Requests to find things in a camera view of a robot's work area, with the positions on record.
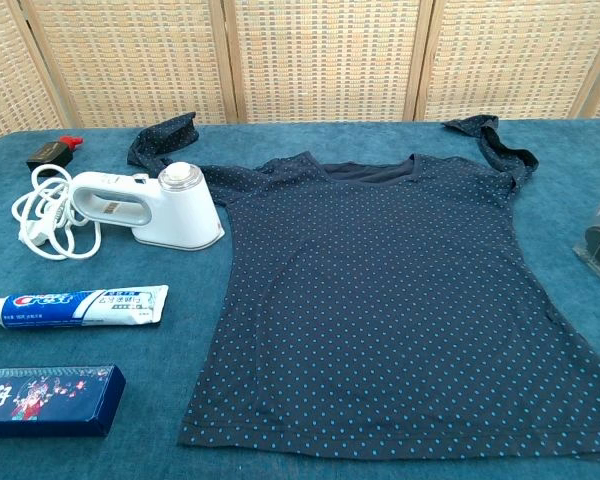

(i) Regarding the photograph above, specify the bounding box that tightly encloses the blue white toothpaste tube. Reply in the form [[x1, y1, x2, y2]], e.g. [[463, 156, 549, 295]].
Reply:
[[0, 284, 170, 330]]

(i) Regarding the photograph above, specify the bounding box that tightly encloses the woven rattan folding screen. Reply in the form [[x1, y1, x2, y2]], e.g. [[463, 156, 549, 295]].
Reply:
[[0, 0, 600, 149]]

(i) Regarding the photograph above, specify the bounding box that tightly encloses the white power cord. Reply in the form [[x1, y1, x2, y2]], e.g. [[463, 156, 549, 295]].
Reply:
[[11, 163, 104, 261]]

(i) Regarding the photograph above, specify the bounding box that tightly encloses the navy blue dotted shirt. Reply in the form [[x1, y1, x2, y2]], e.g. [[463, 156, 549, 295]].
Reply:
[[126, 112, 600, 461]]

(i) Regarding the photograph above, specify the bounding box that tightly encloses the dark blue opera print box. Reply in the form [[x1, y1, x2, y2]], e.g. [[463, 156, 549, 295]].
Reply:
[[0, 363, 127, 439]]

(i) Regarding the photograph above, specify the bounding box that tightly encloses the teal table cloth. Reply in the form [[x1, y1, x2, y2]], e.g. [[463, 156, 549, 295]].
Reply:
[[0, 117, 600, 480]]

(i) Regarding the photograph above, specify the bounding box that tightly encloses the small black red device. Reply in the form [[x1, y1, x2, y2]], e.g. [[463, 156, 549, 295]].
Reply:
[[26, 135, 85, 171]]

